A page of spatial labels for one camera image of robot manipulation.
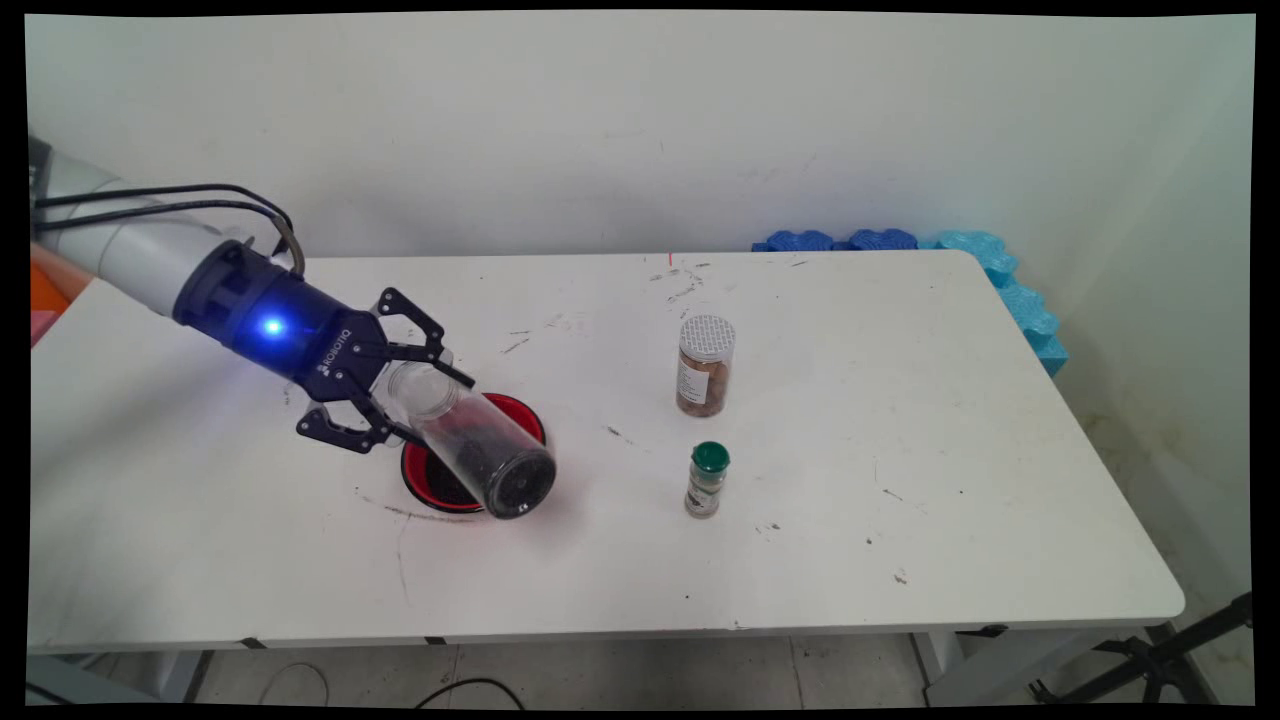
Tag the cyan foam mat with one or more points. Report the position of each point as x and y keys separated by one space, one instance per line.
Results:
x=985 y=255

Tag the red bowl with black seeds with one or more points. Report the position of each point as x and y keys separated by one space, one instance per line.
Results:
x=425 y=490

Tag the clear plastic jar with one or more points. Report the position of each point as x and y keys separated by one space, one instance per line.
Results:
x=500 y=470

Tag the pink box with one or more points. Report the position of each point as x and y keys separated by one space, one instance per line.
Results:
x=42 y=328

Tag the brown spice jar white lid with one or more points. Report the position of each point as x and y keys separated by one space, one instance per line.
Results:
x=705 y=380

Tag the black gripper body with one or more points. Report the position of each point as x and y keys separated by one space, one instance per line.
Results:
x=290 y=330

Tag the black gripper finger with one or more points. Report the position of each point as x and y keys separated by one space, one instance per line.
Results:
x=335 y=432
x=432 y=335

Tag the small spice bottle green cap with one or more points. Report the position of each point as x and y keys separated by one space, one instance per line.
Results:
x=707 y=485

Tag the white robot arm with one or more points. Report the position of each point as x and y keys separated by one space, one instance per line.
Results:
x=120 y=250

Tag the white table leg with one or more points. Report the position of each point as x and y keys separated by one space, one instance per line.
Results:
x=1000 y=665
x=90 y=680

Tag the orange box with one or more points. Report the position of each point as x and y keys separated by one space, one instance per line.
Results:
x=50 y=280

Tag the black tripod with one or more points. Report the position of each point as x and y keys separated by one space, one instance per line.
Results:
x=1160 y=655

